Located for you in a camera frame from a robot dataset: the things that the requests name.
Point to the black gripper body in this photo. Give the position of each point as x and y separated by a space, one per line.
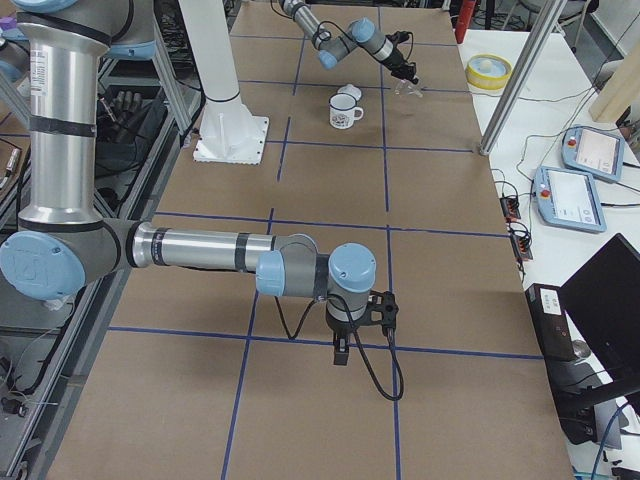
398 62
342 331

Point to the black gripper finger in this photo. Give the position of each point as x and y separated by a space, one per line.
397 73
341 352
409 71

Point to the clear glass funnel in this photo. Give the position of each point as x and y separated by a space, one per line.
407 88

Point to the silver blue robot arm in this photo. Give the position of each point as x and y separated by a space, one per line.
63 244
360 34

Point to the white round mug lid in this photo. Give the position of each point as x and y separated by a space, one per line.
351 90

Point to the white enamel mug blue rim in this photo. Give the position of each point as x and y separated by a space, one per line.
344 111

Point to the yellow tape roll with bowl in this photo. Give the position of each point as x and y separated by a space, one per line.
488 72

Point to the red cylinder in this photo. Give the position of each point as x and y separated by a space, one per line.
463 20

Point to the upper orange black connector module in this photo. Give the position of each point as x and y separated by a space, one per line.
510 208

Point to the orange black connector module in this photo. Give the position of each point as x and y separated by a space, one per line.
510 208
521 248

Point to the lower orange black connector module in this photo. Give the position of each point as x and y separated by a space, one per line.
521 248

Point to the far blue teach pendant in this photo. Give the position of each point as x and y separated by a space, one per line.
593 151

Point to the blue teach pendant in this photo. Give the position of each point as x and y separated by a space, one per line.
568 199
593 151

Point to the near blue teach pendant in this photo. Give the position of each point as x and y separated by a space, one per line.
568 199

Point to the black desktop box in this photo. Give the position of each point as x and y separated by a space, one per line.
550 322

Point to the wooden plank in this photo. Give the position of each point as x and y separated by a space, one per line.
621 90

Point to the black computer monitor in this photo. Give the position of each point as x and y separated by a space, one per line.
602 300

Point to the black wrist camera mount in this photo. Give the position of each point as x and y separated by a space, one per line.
381 310
400 37

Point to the aluminium frame post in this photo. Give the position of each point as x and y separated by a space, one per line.
530 53

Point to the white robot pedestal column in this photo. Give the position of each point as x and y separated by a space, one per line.
228 132

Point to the aluminium side frame rail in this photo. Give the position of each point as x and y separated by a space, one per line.
46 355

